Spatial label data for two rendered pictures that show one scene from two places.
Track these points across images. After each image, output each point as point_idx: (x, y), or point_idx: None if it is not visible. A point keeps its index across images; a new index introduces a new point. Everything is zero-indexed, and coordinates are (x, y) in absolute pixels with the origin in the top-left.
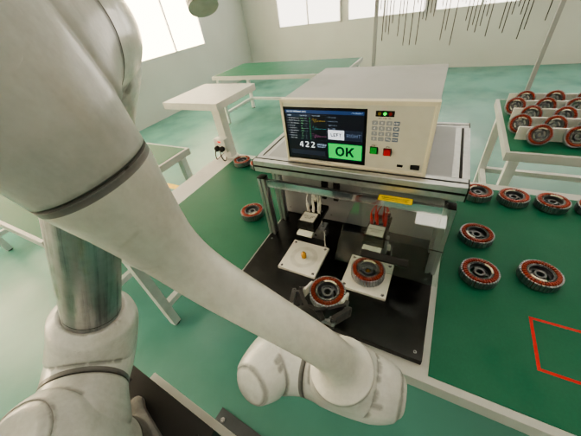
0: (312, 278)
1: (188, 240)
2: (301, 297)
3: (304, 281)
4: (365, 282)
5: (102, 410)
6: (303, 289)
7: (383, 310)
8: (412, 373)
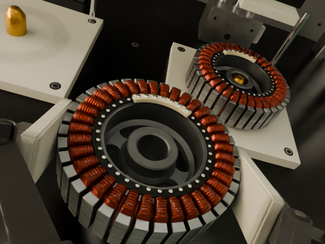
0: (53, 104)
1: None
2: (6, 206)
3: (21, 114)
4: (251, 112)
5: None
6: (26, 137)
7: (303, 200)
8: None
